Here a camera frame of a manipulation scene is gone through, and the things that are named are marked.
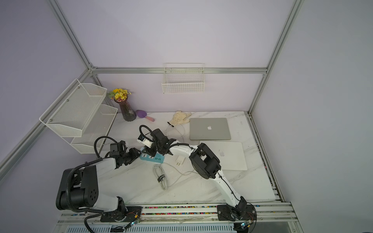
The white laptop charger brick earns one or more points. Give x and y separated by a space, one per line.
180 160

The white two-tier mesh shelf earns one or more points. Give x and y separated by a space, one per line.
79 116

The purple pink hairbrush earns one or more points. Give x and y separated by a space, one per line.
143 114

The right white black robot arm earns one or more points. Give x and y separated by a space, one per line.
204 162

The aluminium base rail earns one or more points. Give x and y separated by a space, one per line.
213 212

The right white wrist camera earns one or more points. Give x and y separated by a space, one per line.
145 141

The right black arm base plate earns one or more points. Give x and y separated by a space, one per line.
229 213

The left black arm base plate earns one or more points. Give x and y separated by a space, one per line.
121 215

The teal power strip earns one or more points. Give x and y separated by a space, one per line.
158 158

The white wire wall basket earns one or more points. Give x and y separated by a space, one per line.
182 78

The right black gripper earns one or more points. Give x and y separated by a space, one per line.
150 151

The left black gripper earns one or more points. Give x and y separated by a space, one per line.
135 155

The silver apple laptop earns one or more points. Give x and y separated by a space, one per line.
209 129

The aluminium frame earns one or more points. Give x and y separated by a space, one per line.
21 149

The dark purple glass vase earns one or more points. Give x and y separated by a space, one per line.
128 113

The beige work glove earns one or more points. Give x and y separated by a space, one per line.
180 118

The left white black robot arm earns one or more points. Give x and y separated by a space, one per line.
79 186

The yellow artificial flowers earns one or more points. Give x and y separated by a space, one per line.
119 95

